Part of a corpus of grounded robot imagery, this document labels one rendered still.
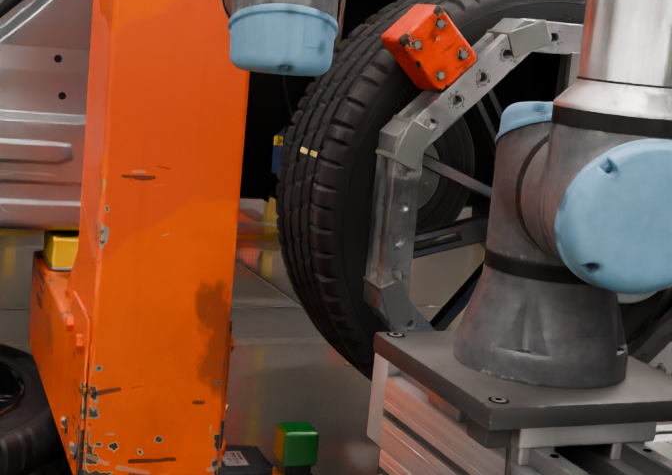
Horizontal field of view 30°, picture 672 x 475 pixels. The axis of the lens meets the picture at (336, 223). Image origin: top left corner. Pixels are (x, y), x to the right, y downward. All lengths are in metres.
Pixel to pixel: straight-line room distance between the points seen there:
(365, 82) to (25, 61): 0.55
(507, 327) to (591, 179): 0.21
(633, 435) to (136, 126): 0.64
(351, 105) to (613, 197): 0.79
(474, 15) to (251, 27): 0.84
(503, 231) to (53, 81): 1.02
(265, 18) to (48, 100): 1.09
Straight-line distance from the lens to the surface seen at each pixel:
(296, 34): 0.87
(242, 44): 0.88
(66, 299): 1.79
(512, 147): 1.06
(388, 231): 1.59
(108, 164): 1.41
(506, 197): 1.06
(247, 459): 1.93
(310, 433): 1.37
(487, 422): 0.99
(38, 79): 1.93
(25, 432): 1.79
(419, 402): 1.19
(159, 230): 1.43
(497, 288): 1.08
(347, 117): 1.64
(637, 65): 0.92
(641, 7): 0.92
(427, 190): 2.15
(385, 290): 1.60
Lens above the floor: 1.11
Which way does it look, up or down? 10 degrees down
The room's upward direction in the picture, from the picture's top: 5 degrees clockwise
